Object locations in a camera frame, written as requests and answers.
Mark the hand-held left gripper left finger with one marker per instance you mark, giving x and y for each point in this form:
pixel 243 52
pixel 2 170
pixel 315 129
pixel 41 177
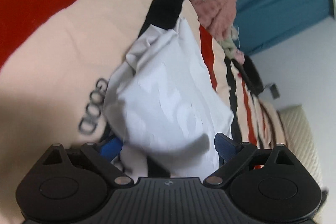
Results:
pixel 111 148

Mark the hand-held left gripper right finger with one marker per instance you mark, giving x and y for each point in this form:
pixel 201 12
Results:
pixel 227 146

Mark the white t-shirt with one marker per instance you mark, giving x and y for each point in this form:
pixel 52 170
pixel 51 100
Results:
pixel 168 98

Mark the pale green clothes heap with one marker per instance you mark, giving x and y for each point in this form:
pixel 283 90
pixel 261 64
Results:
pixel 231 45

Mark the beige brown striped blanket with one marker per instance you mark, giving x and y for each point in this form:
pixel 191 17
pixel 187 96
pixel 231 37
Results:
pixel 273 124

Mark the beige quilted headboard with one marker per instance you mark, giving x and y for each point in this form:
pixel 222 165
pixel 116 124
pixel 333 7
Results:
pixel 302 140

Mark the black armchair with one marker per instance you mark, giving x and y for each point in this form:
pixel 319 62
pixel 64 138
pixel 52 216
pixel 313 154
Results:
pixel 250 74

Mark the small pink garment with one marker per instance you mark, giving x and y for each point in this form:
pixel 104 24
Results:
pixel 239 56

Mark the red black striped blanket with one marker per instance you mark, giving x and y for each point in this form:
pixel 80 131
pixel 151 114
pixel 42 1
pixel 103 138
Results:
pixel 65 29

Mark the pink fleece blanket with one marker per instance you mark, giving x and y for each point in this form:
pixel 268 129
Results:
pixel 218 11

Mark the black wall outlet with charger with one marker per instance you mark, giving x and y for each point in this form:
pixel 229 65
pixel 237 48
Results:
pixel 274 90

